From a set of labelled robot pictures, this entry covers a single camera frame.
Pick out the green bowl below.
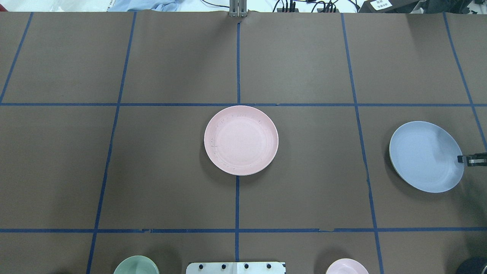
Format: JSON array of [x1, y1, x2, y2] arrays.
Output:
[[113, 255, 159, 274]]

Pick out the black cables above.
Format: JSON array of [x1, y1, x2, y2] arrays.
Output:
[[200, 0, 361, 13]]

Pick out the blue cloth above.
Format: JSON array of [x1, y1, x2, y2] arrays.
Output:
[[108, 0, 179, 12]]

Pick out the pink bowl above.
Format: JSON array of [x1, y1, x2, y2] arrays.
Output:
[[325, 258, 369, 274]]

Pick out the black box with label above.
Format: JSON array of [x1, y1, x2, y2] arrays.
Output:
[[358, 0, 428, 14]]

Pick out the grey camera pole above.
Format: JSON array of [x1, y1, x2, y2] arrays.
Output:
[[229, 0, 248, 18]]

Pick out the dark blue pot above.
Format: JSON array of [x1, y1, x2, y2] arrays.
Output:
[[455, 257, 487, 274]]

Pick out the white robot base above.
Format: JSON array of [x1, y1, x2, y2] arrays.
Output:
[[186, 261, 286, 274]]

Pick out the blue plate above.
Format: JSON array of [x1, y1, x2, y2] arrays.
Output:
[[388, 120, 464, 194]]

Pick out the pink plate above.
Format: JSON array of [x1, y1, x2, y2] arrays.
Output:
[[203, 105, 279, 176]]

